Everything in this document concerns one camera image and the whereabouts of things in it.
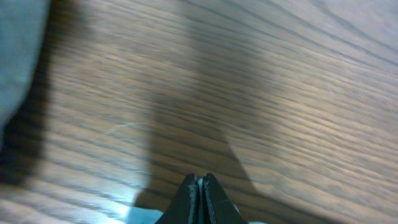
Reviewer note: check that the light blue polo shirt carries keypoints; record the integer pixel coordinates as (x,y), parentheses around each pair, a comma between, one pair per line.
(22,33)

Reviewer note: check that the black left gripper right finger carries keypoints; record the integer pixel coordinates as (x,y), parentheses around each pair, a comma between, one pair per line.
(217,206)

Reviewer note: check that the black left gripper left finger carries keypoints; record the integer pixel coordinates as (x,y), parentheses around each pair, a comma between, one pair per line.
(183,208)

